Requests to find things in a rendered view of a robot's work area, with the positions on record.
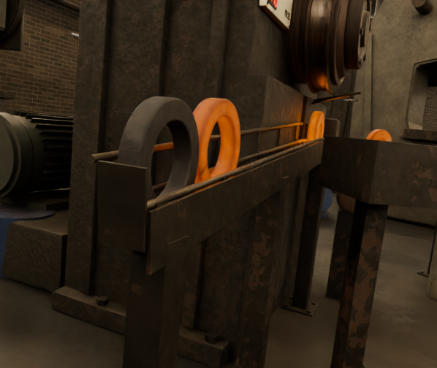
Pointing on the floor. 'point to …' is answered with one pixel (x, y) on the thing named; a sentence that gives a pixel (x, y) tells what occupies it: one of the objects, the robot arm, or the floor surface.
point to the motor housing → (340, 246)
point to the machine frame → (261, 32)
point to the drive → (25, 190)
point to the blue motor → (327, 202)
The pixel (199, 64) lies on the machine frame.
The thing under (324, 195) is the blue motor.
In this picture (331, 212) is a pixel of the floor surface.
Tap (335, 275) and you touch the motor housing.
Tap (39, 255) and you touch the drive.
